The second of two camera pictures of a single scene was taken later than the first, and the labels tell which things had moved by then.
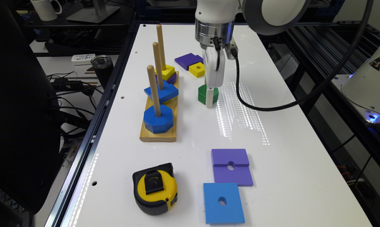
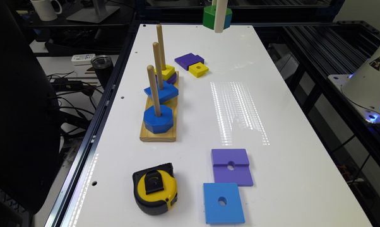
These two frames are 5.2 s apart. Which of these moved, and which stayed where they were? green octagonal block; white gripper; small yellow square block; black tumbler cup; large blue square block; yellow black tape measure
Moved: white gripper; green octagonal block
Stayed: small yellow square block; black tumbler cup; large blue square block; yellow black tape measure
